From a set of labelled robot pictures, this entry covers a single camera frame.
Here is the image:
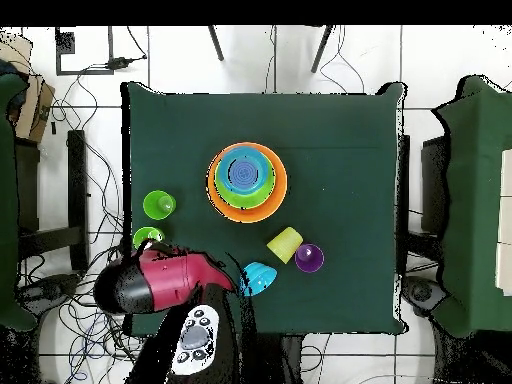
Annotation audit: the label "green plastic cup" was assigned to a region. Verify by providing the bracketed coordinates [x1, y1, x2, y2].
[142, 189, 177, 221]
[132, 226, 166, 251]

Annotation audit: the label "yellow plastic cup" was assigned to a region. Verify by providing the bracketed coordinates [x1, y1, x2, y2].
[266, 226, 304, 266]

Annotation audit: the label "ribbed cyan plastic bowl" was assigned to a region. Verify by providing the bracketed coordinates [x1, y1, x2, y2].
[238, 261, 278, 298]

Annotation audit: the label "black bench frame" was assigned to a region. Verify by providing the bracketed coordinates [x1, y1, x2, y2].
[15, 129, 90, 273]

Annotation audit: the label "black tripod leg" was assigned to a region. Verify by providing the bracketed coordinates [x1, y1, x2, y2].
[207, 25, 225, 62]
[310, 25, 335, 74]

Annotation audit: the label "green-clothed side table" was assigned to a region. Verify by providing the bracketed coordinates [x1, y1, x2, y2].
[0, 73, 39, 332]
[431, 75, 512, 337]

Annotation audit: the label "large orange plastic bowl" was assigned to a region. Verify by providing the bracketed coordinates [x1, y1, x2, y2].
[205, 141, 289, 224]

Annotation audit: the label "black square floor frame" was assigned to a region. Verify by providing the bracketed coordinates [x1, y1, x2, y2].
[54, 26, 115, 76]

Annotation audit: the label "green plastic bowl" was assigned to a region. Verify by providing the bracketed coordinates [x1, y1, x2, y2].
[213, 147, 277, 210]

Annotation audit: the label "black power adapter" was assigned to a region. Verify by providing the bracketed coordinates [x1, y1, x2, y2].
[107, 56, 147, 70]

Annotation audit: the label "black stand base with knob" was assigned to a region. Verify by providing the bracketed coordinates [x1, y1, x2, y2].
[17, 273, 81, 309]

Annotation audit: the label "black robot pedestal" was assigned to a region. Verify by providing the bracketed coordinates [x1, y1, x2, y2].
[239, 334, 305, 384]

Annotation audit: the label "translucent blue plastic bowl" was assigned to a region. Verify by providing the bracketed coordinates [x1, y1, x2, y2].
[218, 145, 271, 196]

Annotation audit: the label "dark green table cloth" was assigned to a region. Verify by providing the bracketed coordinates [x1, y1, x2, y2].
[121, 81, 407, 336]

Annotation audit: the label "white boxes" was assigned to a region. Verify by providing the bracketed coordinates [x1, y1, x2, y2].
[494, 148, 512, 296]

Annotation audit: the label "purple plastic cup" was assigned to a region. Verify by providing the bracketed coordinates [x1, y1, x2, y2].
[294, 243, 326, 274]

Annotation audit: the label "brown cardboard box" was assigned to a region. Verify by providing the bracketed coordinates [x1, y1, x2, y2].
[0, 31, 56, 144]

